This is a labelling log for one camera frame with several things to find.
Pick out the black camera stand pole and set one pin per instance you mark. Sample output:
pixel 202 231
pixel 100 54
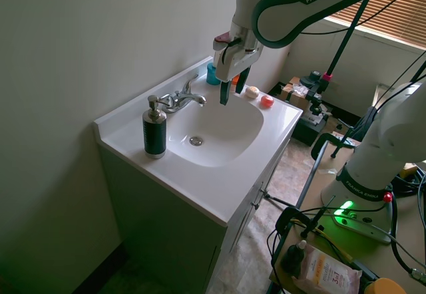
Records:
pixel 342 38

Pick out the white vanity cabinet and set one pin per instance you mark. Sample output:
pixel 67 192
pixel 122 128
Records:
pixel 186 227

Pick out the black soap dispenser bottle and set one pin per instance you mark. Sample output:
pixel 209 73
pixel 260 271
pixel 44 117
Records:
pixel 154 129

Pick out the red emergency stop button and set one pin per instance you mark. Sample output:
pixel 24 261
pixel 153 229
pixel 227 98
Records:
pixel 387 197

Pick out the pink round soap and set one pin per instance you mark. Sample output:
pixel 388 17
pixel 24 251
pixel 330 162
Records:
pixel 267 101

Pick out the wet wipes packet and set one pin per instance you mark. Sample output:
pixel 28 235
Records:
pixel 324 267

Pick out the wooden window blinds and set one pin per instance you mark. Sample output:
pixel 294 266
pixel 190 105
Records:
pixel 382 11

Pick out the cream round soap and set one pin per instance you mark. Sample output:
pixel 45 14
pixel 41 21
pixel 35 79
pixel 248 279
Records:
pixel 252 91

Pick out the yellow round object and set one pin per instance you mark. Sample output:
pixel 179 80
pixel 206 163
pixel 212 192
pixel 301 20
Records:
pixel 386 286

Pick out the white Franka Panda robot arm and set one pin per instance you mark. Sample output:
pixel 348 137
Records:
pixel 372 134

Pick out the orange cup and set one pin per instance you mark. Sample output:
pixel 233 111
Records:
pixel 235 79

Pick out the black equipment case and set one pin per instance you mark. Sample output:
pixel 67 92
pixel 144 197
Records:
pixel 307 126

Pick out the white sink countertop basin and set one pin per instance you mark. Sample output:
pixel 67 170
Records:
pixel 213 134

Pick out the chrome sink faucet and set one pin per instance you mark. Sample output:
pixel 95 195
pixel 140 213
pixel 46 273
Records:
pixel 181 99

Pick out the cardboard box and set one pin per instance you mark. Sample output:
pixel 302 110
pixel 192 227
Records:
pixel 293 94

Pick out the small dark dropper bottle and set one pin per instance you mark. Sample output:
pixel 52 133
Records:
pixel 293 257

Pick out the chrome sink drain stopper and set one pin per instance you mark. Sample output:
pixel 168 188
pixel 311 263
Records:
pixel 196 140

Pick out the wrist camera with red mount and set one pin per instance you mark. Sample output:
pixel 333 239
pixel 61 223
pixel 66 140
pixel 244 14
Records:
pixel 222 39

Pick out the teal cup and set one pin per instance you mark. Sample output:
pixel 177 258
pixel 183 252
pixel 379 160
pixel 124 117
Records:
pixel 211 74

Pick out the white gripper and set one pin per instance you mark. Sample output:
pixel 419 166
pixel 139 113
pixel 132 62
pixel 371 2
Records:
pixel 233 59

